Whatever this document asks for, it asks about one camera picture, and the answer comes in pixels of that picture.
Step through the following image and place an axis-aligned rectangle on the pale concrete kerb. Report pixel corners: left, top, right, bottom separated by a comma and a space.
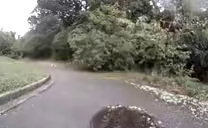
0, 73, 52, 109

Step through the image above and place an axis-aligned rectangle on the grey asphalt path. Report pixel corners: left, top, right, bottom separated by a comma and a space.
0, 60, 208, 128

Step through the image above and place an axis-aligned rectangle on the flat grass verge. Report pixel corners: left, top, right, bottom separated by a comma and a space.
101, 70, 208, 125

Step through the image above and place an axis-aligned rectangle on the grass slope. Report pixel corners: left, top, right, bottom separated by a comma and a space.
0, 54, 49, 97

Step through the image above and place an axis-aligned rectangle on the wood of trees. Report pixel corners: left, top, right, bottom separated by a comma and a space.
0, 0, 208, 85

